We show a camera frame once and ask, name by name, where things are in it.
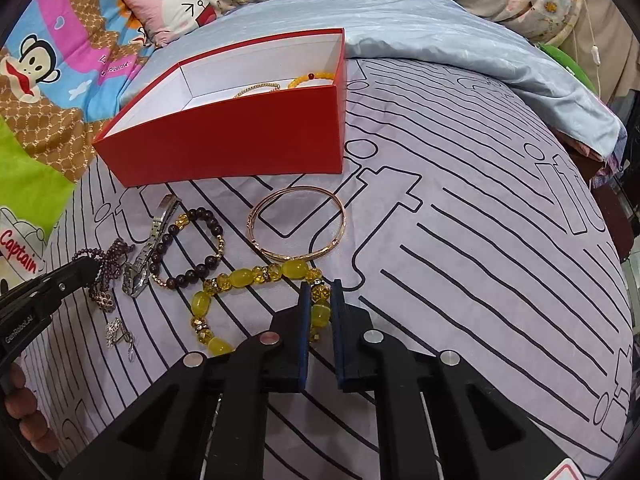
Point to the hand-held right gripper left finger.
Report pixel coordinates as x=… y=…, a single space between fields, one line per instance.
x=303 y=340

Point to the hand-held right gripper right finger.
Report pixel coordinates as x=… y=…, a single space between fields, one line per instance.
x=337 y=340

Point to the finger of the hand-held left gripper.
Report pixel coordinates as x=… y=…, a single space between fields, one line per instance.
x=65 y=275
x=45 y=300

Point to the silver wristwatch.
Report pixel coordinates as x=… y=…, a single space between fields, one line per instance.
x=135 y=280

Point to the silver dangle earring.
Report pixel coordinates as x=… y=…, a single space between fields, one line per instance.
x=130 y=347
x=114 y=330

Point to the gold bangle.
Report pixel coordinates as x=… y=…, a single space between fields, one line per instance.
x=260 y=246

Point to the red cardboard box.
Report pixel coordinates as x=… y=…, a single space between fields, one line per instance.
x=225 y=135

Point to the person's left hand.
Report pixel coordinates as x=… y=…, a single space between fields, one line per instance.
x=30 y=427

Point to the colourful cartoon monkey blanket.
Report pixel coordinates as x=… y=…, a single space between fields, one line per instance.
x=50 y=35

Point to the pink cartoon pillow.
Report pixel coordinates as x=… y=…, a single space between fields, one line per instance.
x=170 y=5

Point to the dark maroon cloth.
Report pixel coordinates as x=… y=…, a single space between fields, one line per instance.
x=600 y=170

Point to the light blue quilt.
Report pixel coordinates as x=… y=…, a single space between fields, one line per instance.
x=425 y=25

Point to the green plastic object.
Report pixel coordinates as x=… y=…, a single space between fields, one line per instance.
x=565 y=57

